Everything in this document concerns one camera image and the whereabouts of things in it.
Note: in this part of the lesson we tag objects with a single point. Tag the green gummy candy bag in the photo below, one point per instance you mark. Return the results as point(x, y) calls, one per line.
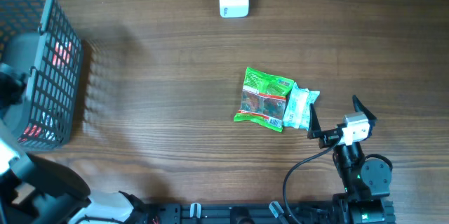
point(264, 99)

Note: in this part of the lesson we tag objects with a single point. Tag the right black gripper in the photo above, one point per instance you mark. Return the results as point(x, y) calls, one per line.
point(328, 137)

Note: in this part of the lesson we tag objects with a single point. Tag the teal tissue pack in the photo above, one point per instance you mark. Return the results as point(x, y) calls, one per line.
point(297, 114)

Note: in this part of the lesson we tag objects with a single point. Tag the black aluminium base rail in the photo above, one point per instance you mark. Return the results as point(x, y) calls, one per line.
point(326, 212)

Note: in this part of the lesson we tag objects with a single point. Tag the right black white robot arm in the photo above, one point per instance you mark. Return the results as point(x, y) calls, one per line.
point(366, 177)

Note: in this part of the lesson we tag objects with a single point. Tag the red snack sachet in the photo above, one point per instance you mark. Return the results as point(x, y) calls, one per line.
point(62, 54)

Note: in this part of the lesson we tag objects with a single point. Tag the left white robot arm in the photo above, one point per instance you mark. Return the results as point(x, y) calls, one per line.
point(36, 190)

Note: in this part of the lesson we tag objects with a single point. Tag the grey plastic mesh basket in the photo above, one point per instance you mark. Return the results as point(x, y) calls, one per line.
point(37, 98)

